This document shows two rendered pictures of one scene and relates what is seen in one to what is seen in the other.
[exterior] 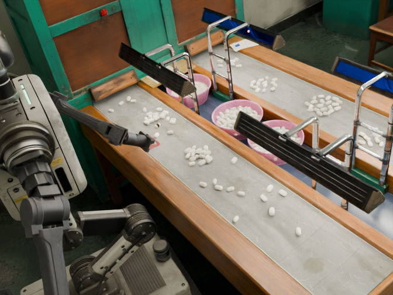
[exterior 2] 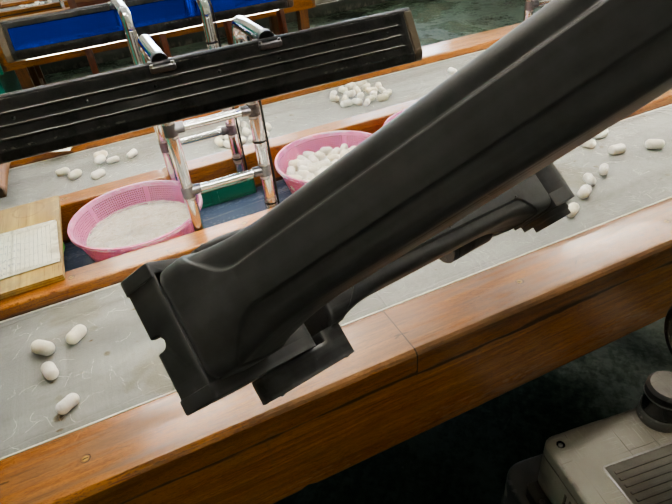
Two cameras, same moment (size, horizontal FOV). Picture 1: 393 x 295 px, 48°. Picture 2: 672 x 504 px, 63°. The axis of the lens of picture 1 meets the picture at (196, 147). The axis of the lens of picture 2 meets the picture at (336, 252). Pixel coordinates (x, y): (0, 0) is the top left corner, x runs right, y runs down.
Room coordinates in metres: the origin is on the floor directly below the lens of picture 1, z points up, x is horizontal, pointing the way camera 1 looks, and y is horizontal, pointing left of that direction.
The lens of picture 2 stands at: (1.73, 0.88, 1.30)
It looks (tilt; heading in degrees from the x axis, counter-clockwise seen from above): 35 degrees down; 279
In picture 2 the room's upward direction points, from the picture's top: 7 degrees counter-clockwise
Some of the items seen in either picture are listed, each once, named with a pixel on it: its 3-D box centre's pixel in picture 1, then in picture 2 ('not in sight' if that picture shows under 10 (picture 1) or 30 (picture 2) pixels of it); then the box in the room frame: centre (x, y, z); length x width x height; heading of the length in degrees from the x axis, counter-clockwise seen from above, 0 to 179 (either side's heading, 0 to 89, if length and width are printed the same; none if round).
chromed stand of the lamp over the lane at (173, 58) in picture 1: (172, 91); (232, 167); (2.02, 0.07, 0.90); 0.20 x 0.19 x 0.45; 30
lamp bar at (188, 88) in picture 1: (152, 66); (217, 75); (1.99, 0.14, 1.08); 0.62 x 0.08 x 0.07; 30
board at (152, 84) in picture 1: (168, 73); (20, 244); (2.46, 0.09, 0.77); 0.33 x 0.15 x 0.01; 120
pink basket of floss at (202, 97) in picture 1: (189, 92); (143, 230); (2.27, -0.02, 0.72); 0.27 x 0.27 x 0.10
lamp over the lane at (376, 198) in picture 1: (299, 153); not in sight; (1.14, -0.34, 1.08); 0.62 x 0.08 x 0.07; 30
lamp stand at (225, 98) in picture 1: (231, 61); (184, 101); (2.22, -0.28, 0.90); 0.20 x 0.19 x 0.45; 30
